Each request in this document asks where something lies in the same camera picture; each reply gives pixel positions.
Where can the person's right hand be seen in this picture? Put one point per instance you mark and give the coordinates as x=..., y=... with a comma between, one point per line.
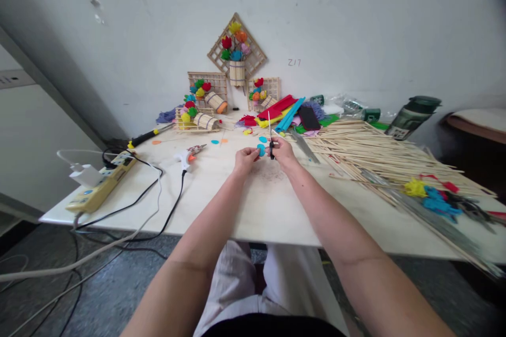
x=284, y=152

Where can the red felt roll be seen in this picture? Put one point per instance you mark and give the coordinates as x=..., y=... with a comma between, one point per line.
x=276, y=108

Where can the person's left hand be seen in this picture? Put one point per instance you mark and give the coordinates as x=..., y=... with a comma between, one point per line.
x=244, y=160

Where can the dark green water bottle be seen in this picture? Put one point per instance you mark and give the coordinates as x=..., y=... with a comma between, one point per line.
x=411, y=118

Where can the black plug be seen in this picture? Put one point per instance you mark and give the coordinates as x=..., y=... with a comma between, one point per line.
x=109, y=157

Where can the yellow felt flower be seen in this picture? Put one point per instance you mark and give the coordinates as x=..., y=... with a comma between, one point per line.
x=415, y=187

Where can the red felt pieces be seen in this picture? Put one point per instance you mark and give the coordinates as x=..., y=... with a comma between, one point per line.
x=446, y=185

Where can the yellow felt roll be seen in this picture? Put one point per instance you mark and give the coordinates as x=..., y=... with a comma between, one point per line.
x=269, y=121

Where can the person's right fingers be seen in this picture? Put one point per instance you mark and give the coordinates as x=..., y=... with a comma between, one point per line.
x=276, y=142

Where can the metal saw blade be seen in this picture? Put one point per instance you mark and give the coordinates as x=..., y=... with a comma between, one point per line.
x=306, y=148

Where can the pile of wooden sticks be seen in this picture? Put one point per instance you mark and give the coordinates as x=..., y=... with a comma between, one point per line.
x=379, y=151

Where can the person's right thumb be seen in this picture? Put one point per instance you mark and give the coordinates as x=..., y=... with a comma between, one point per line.
x=271, y=150

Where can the square wooden lattice flower decoration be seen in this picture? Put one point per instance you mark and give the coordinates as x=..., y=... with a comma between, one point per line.
x=264, y=93
x=207, y=92

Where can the blue felt flowers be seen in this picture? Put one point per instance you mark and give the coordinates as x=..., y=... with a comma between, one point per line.
x=439, y=202

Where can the black and yellow soldering iron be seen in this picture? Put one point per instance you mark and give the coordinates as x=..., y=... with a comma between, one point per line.
x=147, y=137

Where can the person's body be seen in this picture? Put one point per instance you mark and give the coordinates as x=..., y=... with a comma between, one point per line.
x=272, y=327

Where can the yellow power strip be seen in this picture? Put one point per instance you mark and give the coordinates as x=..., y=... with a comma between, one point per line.
x=102, y=185

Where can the purple yarn bundle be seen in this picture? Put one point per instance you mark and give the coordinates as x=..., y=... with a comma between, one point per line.
x=166, y=116

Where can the small wooden fence flower decoration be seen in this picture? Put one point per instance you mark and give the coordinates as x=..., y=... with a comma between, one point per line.
x=195, y=119

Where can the diamond wooden lattice flower decoration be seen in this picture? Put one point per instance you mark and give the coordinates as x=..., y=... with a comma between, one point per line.
x=237, y=49

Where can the white charger plug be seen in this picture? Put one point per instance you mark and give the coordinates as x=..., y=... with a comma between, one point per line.
x=85, y=174

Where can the person's left fingers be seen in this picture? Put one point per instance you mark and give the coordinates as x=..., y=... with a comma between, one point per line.
x=252, y=150

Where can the person's legs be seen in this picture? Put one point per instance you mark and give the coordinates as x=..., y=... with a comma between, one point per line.
x=292, y=274

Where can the red felt scraps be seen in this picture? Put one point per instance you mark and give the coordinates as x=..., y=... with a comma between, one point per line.
x=248, y=120

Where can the green felt sheet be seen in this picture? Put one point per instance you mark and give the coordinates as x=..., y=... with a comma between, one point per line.
x=328, y=120

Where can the person's left thumb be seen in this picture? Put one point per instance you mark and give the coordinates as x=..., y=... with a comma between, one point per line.
x=254, y=157

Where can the white hot glue gun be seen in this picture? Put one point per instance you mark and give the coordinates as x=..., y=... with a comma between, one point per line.
x=185, y=157

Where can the clear plastic bag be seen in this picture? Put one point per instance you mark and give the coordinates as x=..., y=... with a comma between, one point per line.
x=348, y=103

